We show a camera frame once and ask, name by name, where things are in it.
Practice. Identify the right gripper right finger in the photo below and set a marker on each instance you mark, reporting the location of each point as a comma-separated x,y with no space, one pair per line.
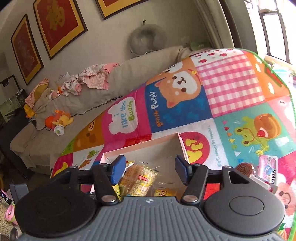
194,177

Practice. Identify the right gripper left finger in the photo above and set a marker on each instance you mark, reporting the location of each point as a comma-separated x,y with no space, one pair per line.
105,176

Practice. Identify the sesame snack bar packet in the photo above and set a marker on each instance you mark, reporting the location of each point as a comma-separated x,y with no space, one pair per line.
137,180

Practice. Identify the pink cardboard box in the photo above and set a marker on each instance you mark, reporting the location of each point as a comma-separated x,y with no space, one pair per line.
158,154

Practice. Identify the brown spiral candy packet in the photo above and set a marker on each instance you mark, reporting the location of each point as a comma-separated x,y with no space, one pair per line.
246,169

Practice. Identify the pink Volcano snack packet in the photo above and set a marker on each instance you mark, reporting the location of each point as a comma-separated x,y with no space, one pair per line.
267,168

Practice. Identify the yellow long snack bar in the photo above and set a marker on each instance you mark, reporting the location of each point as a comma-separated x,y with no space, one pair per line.
162,191

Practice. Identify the orange yellow plush toy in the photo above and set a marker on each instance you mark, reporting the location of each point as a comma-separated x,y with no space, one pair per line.
58,122

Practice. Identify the beige sofa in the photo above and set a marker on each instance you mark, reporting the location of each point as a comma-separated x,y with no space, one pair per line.
39,149

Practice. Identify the colourful cartoon play mat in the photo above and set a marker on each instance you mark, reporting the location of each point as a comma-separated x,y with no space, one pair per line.
228,106

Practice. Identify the pink baby clothes pile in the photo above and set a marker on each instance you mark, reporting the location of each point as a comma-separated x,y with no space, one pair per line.
93,77

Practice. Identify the pink yellow cushion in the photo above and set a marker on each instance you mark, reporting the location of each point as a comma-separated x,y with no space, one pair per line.
37,92

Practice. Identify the beige curtain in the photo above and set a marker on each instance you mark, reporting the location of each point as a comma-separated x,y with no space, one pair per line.
215,23

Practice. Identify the grey neck pillow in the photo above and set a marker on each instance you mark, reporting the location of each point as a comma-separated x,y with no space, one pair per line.
147,38

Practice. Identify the red gold framed picture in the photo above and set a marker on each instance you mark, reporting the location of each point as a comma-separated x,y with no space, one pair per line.
25,50

